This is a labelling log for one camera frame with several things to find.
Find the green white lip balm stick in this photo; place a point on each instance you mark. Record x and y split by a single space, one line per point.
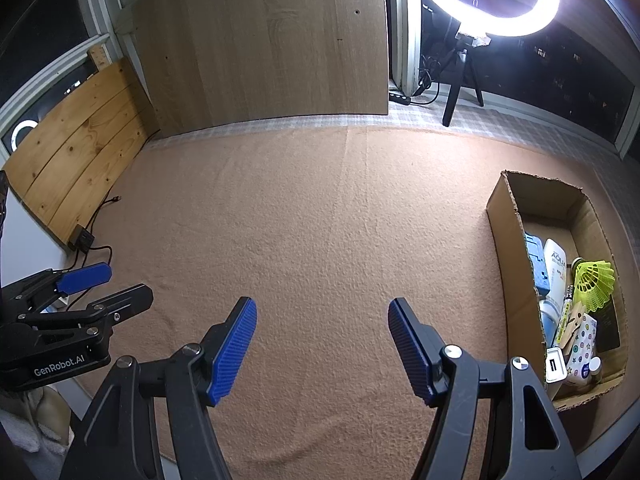
595 366

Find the patterned tissue pack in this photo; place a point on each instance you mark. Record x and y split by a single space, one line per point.
582 347

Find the person's left forearm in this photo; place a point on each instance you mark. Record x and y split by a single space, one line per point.
45 410

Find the black power strip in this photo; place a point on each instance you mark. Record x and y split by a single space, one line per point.
400 97

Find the white window frame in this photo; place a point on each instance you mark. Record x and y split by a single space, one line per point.
627 125
407 35
95 5

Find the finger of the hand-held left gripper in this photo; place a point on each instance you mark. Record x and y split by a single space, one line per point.
82 277
125 300

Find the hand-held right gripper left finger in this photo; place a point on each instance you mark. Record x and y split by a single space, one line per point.
235 350

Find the blue plastic phone stand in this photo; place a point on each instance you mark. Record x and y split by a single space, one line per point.
537 270

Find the wooden clothespin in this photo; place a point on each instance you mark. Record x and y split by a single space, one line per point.
570 327

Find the white blue sunscreen tube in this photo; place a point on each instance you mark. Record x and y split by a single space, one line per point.
556 260

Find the large light wooden board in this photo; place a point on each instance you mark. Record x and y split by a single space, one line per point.
260 45

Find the cardboard box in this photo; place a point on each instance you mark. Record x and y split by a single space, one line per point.
510 270

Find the black power adapter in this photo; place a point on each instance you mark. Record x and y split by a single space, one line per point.
81 238

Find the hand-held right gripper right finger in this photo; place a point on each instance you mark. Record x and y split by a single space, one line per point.
407 350

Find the white charger plug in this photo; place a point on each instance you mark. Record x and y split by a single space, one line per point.
554 365

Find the yellow plastic shuttlecock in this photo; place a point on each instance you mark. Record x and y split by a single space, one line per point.
595 285

